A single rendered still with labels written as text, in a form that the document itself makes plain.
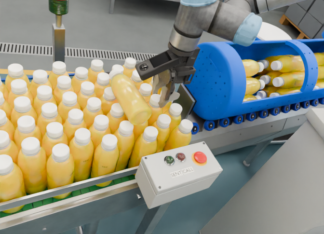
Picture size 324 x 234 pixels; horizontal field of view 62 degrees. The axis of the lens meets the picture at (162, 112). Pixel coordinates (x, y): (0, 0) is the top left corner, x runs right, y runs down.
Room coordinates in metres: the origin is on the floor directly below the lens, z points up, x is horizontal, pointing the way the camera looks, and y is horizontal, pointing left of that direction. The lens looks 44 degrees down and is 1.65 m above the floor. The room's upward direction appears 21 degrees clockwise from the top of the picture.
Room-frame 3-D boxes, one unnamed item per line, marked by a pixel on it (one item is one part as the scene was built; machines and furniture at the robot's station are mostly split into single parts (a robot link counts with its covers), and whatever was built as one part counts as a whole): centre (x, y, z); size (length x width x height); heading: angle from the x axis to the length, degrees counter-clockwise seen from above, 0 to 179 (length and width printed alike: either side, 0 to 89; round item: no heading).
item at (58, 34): (0.81, 0.46, 0.55); 0.04 x 0.04 x 1.10; 41
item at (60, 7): (0.81, 0.46, 1.18); 0.06 x 0.06 x 0.05
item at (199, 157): (0.47, -0.14, 1.11); 0.04 x 0.04 x 0.01
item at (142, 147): (0.51, 0.01, 0.99); 0.07 x 0.07 x 0.19
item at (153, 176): (0.44, -0.10, 1.05); 0.20 x 0.10 x 0.10; 131
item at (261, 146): (1.53, -0.81, 0.31); 0.06 x 0.06 x 0.63; 41
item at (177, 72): (0.64, 0.01, 1.24); 0.09 x 0.08 x 0.12; 131
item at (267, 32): (1.64, -0.44, 1.03); 0.28 x 0.28 x 0.01
